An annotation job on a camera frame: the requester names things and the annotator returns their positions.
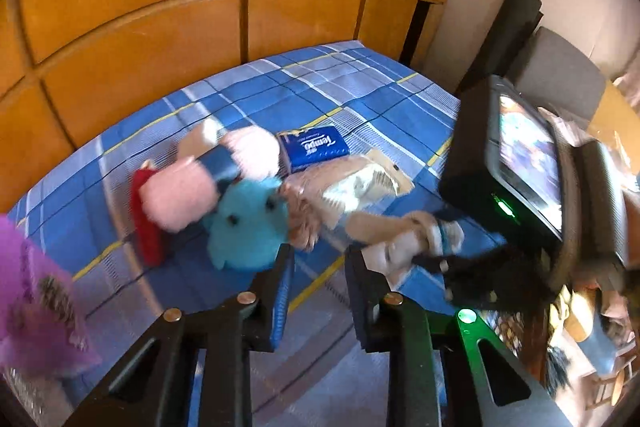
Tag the red cloth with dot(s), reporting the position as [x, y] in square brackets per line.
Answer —
[150, 238]

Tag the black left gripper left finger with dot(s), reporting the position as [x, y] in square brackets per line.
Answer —
[198, 361]

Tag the blue tempo tissue pack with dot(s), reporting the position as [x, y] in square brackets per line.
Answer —
[308, 147]

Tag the white fuzzy socks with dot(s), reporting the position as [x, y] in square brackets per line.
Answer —
[391, 243]

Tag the beige socks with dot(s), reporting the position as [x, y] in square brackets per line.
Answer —
[321, 195]

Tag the grey chair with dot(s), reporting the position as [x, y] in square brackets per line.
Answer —
[552, 73]

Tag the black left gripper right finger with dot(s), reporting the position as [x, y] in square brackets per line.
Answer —
[445, 370]

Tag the blue plush toy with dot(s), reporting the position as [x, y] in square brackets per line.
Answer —
[248, 226]

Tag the blue plaid tablecloth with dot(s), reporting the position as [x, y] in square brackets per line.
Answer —
[78, 213]

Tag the pink plush toy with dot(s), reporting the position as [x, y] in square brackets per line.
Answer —
[209, 159]

